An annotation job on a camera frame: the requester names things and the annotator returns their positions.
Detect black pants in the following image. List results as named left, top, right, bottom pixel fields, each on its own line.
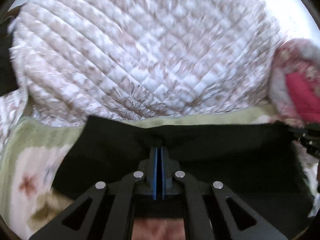
left=53, top=116, right=313, bottom=239

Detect white beige quilted bedspread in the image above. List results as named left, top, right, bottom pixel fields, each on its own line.
left=0, top=0, right=287, bottom=140

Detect pink floral rolled quilt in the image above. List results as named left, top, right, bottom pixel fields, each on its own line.
left=268, top=38, right=319, bottom=127

